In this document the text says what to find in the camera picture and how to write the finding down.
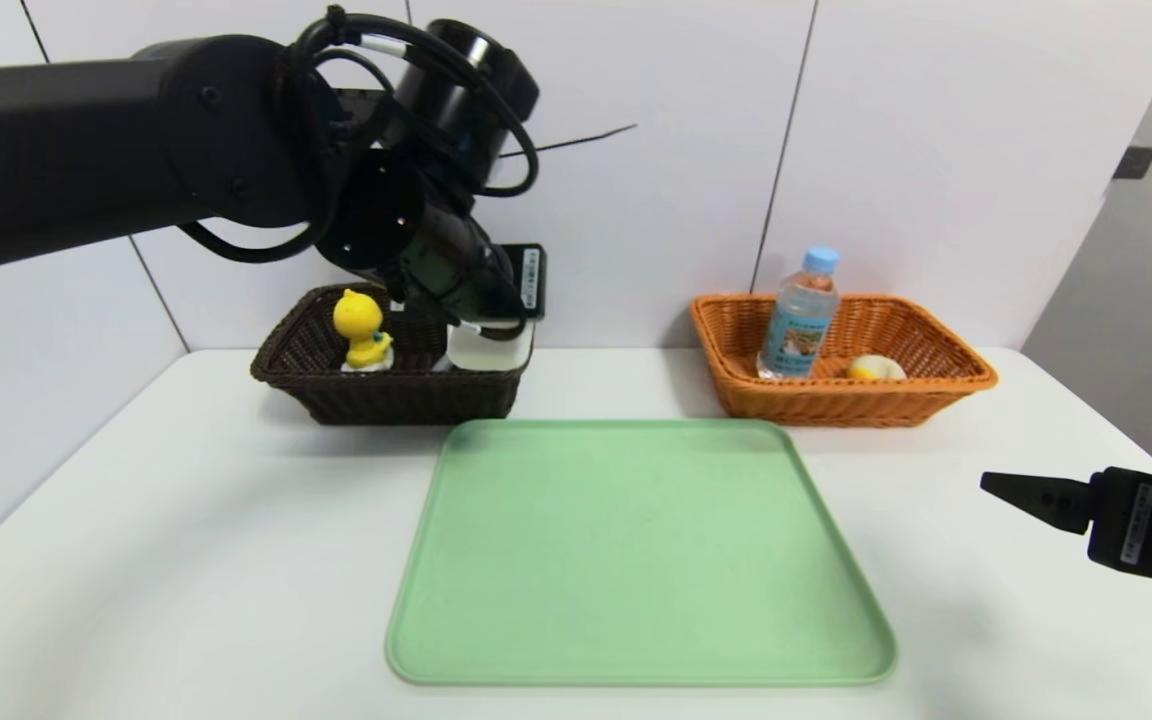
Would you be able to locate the white rectangular soap bar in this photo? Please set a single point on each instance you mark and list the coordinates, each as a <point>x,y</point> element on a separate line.
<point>486,352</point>

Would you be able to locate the orange wicker basket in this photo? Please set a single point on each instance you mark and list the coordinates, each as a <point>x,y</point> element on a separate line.
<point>916,395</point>

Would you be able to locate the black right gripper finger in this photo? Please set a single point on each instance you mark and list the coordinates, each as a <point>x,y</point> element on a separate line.
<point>1041,498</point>

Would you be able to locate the white bun with orange patch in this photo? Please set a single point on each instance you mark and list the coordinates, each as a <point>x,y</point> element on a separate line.
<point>874,368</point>

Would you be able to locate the light green plastic tray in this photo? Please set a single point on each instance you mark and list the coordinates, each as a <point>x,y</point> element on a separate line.
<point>636,560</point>

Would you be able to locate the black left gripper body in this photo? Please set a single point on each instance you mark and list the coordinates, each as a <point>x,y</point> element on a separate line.
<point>528,279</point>

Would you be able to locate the clear water bottle blue cap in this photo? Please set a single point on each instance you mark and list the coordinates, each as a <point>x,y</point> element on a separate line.
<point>796,320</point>

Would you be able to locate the black zip tie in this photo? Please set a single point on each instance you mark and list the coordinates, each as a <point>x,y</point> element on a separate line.
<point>576,138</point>

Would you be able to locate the dark square wall fixture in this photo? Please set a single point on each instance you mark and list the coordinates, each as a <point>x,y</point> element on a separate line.
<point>1134,162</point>

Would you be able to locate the yellow duck toy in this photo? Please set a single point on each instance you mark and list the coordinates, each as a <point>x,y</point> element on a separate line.
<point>361,325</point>

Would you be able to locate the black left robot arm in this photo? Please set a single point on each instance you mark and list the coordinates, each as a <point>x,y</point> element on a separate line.
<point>136,140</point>

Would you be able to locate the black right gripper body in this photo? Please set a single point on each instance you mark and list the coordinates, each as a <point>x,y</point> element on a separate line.
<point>1126,522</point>

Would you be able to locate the dark brown wicker basket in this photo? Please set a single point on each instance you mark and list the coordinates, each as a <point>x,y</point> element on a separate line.
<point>386,395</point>

